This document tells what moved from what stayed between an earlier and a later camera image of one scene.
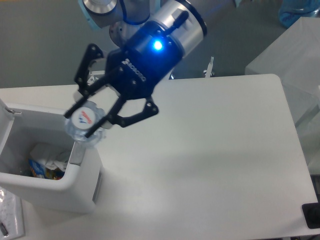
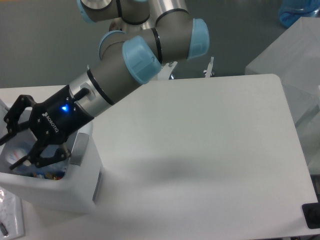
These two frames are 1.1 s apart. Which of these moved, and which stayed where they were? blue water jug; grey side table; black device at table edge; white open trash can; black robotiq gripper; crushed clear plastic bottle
Moved: crushed clear plastic bottle; black robotiq gripper
Stayed: grey side table; blue water jug; white open trash can; black device at table edge
